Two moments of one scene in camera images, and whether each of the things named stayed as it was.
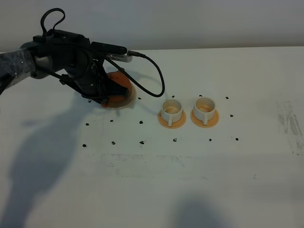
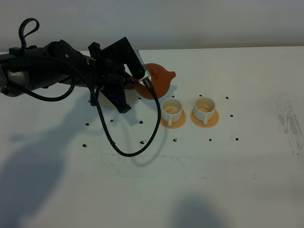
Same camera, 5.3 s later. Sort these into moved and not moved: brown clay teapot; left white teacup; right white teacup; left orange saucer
Moved: brown clay teapot
Not moved: right white teacup; left orange saucer; left white teacup
